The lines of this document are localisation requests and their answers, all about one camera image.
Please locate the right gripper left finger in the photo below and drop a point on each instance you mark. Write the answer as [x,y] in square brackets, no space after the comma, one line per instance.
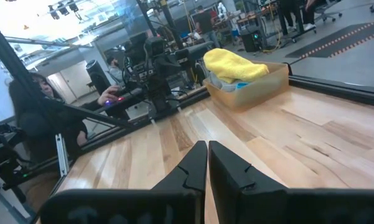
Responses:
[193,169]

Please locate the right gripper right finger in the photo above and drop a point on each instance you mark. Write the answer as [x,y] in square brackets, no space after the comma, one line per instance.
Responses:
[233,183]

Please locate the wooden tray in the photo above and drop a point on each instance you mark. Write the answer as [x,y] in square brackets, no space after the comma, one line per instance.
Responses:
[255,90]

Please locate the black equipment stack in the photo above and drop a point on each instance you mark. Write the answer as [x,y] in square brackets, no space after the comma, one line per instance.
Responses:
[3,149]

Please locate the person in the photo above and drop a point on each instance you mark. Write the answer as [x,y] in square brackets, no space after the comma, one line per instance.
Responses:
[287,15]
[34,124]
[205,26]
[115,70]

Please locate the silver aluminium bracket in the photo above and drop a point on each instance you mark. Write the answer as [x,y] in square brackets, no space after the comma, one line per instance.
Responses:
[62,155]

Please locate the black cylindrical tower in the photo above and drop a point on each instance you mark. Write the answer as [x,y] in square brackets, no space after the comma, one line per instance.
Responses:
[98,76]

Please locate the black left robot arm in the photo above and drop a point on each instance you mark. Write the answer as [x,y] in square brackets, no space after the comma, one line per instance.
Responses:
[158,93]

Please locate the grey waffle microfiber towel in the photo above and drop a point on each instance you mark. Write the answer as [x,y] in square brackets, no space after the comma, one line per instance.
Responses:
[221,84]

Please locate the blue microfiber towel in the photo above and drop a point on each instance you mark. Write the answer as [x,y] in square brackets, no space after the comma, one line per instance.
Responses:
[242,85]

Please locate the black computer mouse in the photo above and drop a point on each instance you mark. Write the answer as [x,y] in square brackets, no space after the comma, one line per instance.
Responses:
[113,102]

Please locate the black computer tower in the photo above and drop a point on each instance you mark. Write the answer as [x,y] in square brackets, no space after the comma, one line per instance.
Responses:
[251,40]

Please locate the yellow microfiber towel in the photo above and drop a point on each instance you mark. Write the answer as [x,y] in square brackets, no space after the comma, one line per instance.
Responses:
[230,65]

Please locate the black ceiling spotlight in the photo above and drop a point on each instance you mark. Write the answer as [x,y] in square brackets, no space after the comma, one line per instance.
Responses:
[53,13]
[73,6]
[63,9]

